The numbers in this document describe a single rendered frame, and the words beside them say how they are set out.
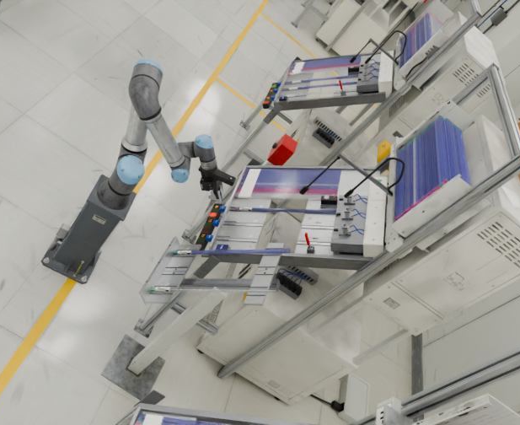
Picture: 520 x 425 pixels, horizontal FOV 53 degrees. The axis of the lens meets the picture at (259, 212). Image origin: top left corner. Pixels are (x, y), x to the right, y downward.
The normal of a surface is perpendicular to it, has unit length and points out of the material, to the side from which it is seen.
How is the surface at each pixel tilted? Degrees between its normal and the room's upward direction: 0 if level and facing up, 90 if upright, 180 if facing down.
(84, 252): 90
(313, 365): 90
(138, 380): 0
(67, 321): 0
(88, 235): 90
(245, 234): 43
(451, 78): 90
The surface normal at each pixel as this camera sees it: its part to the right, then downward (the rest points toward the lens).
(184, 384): 0.56, -0.56
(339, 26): -0.22, 0.61
